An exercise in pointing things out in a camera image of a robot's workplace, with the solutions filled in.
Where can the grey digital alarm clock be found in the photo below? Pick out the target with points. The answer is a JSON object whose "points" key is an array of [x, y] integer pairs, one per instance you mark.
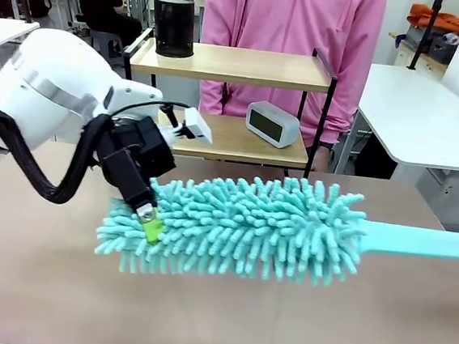
{"points": [[272, 124]]}

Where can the black pole with round foot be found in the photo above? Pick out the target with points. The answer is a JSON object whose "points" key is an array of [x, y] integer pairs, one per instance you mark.
{"points": [[426, 32]]}

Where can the person in pink hoodie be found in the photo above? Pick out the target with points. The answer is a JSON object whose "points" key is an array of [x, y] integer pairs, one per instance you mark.
{"points": [[292, 23]]}

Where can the black backpack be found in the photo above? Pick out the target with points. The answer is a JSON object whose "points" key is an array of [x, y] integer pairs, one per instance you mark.
{"points": [[38, 2]]}

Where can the large white table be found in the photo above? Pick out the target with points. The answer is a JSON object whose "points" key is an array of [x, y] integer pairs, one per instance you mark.
{"points": [[422, 113]]}

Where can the black mesh pen holder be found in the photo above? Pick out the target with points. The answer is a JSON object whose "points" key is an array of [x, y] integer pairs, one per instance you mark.
{"points": [[174, 24]]}

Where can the grey storage basket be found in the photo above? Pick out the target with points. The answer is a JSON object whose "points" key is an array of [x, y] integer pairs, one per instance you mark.
{"points": [[442, 49]]}

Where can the black frame wooden two-tier shelf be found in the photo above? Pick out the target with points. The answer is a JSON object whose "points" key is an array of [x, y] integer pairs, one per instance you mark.
{"points": [[244, 65]]}

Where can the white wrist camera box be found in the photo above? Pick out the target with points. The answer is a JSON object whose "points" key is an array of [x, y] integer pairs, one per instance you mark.
{"points": [[199, 127]]}

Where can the seated person in black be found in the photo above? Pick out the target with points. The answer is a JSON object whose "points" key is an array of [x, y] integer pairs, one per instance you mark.
{"points": [[101, 1]]}

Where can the white table with white legs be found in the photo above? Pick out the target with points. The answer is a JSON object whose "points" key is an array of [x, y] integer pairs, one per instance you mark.
{"points": [[3, 30]]}

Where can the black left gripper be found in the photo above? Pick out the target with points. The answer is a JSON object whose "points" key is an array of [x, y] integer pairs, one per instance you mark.
{"points": [[150, 148]]}

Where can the teal microfibre duster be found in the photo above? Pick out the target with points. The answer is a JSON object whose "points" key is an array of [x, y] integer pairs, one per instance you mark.
{"points": [[248, 230]]}

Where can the white low cabinet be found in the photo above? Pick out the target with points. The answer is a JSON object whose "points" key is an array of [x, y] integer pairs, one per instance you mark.
{"points": [[423, 64]]}

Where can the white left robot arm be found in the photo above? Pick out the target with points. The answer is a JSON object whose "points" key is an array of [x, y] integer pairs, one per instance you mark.
{"points": [[51, 81]]}

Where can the grey plastic stool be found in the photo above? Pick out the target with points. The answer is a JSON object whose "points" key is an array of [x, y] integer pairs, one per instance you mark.
{"points": [[103, 42]]}

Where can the orange cloth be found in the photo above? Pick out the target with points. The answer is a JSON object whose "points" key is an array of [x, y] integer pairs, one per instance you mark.
{"points": [[439, 19]]}

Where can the person's left hand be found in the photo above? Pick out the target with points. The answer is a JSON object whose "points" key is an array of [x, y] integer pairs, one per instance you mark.
{"points": [[322, 158]]}

